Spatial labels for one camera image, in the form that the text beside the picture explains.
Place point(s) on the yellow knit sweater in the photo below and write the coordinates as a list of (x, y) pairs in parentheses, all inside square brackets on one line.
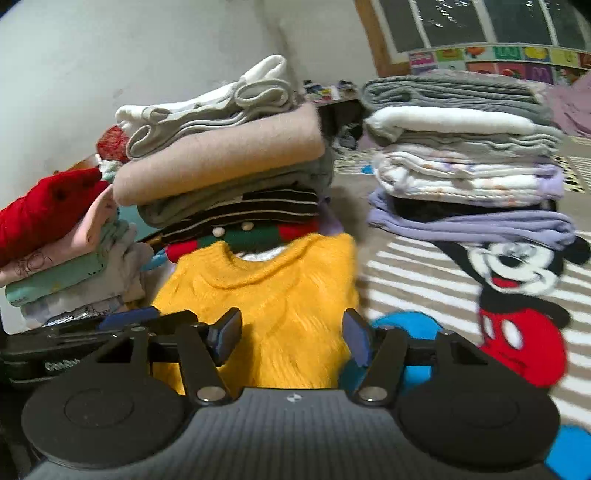
[(277, 295)]

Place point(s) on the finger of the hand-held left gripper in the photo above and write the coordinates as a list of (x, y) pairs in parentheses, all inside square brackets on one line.
[(129, 317)]

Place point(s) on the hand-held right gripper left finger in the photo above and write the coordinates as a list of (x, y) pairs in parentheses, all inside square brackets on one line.
[(226, 337)]

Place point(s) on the colourful alphabet headboard panel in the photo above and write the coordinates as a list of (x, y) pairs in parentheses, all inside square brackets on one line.
[(508, 53)]

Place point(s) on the purple floral duvet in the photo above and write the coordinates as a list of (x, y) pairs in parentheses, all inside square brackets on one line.
[(572, 101)]

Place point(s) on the clothes stack with red sweater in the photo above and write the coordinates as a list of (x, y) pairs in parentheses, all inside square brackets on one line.
[(55, 267)]

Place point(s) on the wooden framed window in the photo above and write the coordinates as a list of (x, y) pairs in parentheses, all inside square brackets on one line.
[(461, 23)]

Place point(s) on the clothes stack with beige sweater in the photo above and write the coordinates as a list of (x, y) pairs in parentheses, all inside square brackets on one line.
[(207, 157)]

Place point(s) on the clothes stack with grey towel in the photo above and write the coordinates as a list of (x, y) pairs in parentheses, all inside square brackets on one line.
[(461, 184)]

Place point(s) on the red patterned cloth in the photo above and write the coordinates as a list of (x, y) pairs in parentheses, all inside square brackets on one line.
[(111, 143)]

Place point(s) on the cluttered bedside table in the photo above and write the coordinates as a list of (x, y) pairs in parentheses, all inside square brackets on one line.
[(332, 92)]

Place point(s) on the cartoon mouse printed blanket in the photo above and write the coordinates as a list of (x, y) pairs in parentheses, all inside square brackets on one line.
[(415, 277)]

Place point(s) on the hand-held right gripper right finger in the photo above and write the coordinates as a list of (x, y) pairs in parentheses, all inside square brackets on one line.
[(358, 337)]

